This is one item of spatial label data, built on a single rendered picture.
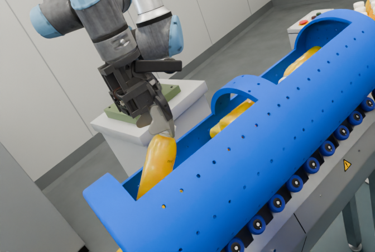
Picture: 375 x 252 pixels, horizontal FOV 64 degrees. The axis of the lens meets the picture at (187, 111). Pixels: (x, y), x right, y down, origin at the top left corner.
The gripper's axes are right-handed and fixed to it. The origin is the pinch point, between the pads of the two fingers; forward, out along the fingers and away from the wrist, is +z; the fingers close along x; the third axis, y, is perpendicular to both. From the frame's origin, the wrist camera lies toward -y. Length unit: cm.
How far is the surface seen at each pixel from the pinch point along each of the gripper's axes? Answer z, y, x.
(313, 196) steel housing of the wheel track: 32.9, -21.5, 17.6
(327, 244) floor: 122, -57, -13
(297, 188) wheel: 26.4, -17.4, 16.9
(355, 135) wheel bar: 30, -45, 17
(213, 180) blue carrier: 5.1, 3.0, 17.2
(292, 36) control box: 16, -81, -27
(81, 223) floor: 122, 39, -171
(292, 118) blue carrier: 6.3, -20.4, 18.0
